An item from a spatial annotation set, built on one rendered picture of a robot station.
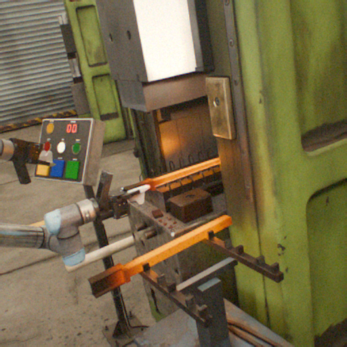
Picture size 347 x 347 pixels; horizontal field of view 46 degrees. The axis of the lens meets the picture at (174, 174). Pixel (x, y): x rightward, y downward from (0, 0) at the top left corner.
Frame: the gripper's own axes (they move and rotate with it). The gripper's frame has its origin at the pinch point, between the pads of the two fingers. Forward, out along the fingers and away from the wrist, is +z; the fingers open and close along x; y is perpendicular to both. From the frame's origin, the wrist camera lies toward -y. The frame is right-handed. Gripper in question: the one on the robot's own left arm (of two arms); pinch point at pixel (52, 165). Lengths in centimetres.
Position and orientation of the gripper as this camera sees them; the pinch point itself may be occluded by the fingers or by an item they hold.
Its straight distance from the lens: 174.0
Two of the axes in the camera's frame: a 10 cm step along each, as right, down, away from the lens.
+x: -8.0, -0.8, 5.9
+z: 5.8, 1.4, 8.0
